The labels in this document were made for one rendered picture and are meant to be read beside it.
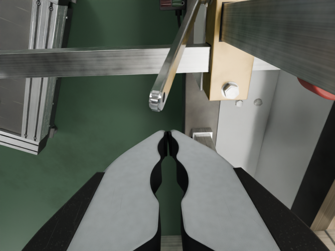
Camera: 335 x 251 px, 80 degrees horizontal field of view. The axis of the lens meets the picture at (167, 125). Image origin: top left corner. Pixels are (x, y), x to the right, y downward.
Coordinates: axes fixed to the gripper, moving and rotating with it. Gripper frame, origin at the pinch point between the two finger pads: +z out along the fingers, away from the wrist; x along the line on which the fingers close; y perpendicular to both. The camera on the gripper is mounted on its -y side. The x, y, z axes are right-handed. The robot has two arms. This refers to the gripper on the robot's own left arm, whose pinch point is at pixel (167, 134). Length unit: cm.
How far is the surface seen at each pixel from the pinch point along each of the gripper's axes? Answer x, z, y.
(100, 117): -41, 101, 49
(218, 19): 5.7, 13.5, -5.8
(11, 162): -109, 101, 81
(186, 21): 1.8, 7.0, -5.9
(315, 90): 16.1, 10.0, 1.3
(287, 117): 27.9, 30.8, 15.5
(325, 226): 26.7, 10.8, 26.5
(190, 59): 3.0, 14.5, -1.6
